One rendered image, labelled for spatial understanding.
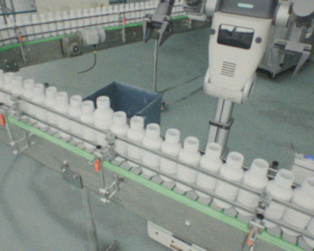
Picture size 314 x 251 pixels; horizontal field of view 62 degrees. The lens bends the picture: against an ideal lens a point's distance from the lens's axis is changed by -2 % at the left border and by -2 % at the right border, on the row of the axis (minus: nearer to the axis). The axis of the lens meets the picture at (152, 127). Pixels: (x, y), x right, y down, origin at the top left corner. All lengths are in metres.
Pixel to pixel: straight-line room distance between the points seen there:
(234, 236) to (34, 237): 1.47
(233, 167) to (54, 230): 1.52
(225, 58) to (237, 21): 0.16
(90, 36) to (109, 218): 1.37
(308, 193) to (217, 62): 0.73
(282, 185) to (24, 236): 1.69
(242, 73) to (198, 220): 0.67
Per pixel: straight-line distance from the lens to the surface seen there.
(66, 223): 2.02
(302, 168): 0.83
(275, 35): 4.32
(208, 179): 0.74
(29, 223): 2.09
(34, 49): 2.22
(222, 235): 0.82
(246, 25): 1.17
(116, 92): 1.57
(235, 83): 1.24
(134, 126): 0.77
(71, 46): 2.19
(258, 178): 0.70
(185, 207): 0.80
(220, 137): 1.43
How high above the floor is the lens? 1.58
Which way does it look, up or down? 34 degrees down
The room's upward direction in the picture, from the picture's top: 3 degrees clockwise
